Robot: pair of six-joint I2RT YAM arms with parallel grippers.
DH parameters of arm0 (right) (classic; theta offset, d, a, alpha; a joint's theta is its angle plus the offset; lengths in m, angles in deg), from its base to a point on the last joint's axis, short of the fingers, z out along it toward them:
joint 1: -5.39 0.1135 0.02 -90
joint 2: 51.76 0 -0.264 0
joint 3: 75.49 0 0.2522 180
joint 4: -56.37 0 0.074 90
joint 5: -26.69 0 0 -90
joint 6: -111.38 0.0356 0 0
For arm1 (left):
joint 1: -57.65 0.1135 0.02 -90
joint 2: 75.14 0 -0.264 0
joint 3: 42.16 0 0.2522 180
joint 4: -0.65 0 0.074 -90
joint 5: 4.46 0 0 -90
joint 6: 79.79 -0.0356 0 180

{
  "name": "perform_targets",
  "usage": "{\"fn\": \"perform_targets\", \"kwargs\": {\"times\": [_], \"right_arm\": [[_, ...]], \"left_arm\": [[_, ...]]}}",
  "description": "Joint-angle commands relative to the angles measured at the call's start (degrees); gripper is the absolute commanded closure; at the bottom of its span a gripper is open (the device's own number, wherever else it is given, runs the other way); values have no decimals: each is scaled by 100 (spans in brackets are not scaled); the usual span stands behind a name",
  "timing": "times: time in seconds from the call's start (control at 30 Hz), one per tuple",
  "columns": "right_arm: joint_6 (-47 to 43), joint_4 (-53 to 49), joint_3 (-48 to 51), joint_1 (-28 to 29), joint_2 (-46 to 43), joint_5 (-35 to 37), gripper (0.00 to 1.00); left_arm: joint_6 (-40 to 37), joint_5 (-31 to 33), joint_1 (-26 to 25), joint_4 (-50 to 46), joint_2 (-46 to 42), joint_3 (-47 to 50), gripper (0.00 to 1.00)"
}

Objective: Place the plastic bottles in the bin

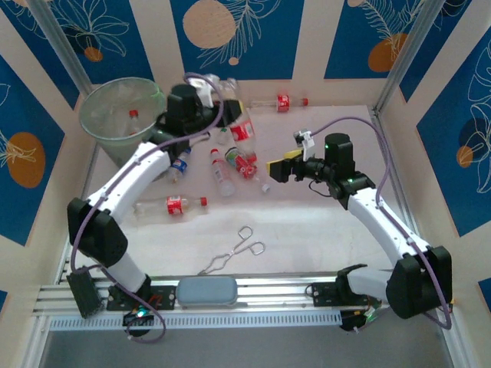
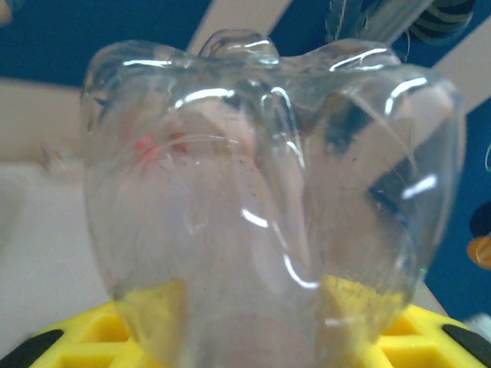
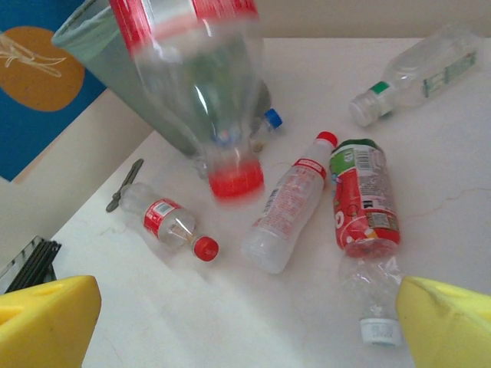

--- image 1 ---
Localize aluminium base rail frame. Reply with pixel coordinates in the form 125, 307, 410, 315
34, 271, 460, 321

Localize black rectangular block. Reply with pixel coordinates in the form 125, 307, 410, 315
67, 268, 104, 319

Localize grey-blue oblong case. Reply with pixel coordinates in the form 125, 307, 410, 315
175, 276, 238, 309

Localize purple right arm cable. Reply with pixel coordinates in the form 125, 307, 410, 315
310, 117, 453, 331

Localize black controller board green LED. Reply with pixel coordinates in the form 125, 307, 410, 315
339, 308, 379, 333
122, 308, 154, 327

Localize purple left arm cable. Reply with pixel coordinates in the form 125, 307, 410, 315
70, 72, 226, 344

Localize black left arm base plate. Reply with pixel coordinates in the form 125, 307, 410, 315
106, 285, 177, 311

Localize translucent grey waste bin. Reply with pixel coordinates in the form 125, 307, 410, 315
78, 76, 170, 169

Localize aluminium corner post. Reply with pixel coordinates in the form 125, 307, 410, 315
28, 0, 93, 95
374, 0, 448, 116

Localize crushed red green label bottle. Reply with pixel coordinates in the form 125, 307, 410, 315
224, 147, 272, 192

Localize white slotted cable duct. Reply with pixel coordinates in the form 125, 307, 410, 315
48, 310, 342, 331

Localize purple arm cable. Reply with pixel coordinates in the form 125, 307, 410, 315
310, 117, 453, 331
70, 72, 226, 344

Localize red cap white label bottle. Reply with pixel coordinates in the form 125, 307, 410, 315
209, 148, 236, 199

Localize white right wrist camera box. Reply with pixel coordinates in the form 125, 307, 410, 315
293, 129, 316, 162

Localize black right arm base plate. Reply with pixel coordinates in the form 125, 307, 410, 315
311, 282, 381, 307

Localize metal scissor tongs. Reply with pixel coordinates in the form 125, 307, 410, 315
197, 225, 265, 276

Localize blue cap clear bottle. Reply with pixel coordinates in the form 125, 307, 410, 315
167, 147, 193, 183

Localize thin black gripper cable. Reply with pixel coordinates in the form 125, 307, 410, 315
308, 180, 337, 197

